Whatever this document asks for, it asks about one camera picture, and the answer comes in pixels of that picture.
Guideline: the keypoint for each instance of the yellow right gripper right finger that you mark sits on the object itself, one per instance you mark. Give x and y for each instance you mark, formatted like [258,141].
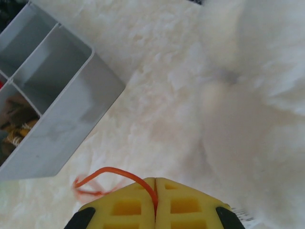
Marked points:
[186,207]

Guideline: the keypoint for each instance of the grey compartment organizer box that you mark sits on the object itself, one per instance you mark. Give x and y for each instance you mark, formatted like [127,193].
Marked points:
[59,133]

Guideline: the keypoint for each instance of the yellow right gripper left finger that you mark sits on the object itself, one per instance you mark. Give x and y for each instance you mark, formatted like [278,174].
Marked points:
[124,210]

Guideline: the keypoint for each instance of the white plush toy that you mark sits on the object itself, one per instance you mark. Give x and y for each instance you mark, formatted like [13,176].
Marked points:
[250,119]

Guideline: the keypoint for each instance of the brown yellow knitted sock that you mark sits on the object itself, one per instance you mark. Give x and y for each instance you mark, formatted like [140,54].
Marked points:
[19,117]

